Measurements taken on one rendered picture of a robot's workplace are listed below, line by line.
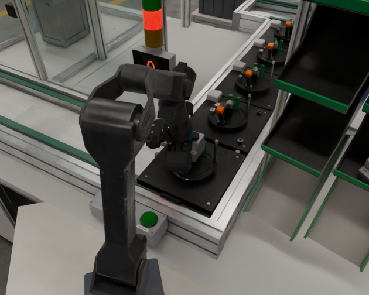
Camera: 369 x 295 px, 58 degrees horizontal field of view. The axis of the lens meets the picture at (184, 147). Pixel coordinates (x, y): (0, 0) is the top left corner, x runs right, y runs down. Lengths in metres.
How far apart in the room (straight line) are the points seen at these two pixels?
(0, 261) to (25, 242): 1.10
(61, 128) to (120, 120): 0.89
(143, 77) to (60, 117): 0.89
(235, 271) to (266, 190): 0.23
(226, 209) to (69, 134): 0.63
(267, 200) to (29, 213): 0.69
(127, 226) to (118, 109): 0.19
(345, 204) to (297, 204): 0.11
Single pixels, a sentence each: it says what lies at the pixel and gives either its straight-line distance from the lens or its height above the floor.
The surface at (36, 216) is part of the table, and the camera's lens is 1.11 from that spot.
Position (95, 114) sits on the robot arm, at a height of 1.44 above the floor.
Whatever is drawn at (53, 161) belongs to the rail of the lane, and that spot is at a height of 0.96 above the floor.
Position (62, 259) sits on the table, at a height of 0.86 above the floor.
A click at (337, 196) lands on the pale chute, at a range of 0.87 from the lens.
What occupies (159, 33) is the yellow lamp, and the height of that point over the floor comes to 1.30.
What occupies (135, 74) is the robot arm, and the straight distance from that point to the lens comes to 0.47.
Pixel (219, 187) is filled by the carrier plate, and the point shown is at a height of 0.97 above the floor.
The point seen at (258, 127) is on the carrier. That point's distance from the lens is 1.15.
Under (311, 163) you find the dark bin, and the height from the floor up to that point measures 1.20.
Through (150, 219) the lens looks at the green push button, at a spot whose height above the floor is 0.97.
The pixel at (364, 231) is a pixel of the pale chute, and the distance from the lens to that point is 0.87.
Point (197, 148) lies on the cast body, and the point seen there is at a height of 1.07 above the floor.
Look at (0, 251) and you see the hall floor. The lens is 2.19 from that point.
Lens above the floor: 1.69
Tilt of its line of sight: 43 degrees down
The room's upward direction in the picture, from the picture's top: straight up
